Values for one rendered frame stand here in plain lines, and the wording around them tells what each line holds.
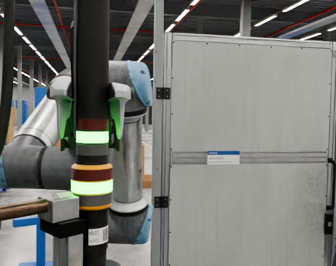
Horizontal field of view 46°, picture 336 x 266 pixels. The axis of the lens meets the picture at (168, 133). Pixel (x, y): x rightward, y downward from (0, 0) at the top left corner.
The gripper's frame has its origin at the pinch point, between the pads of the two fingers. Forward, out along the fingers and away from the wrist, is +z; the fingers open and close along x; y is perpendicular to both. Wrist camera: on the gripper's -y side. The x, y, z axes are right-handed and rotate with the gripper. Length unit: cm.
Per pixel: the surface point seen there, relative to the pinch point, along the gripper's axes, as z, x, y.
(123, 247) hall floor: -401, -38, 151
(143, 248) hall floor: -396, -60, 151
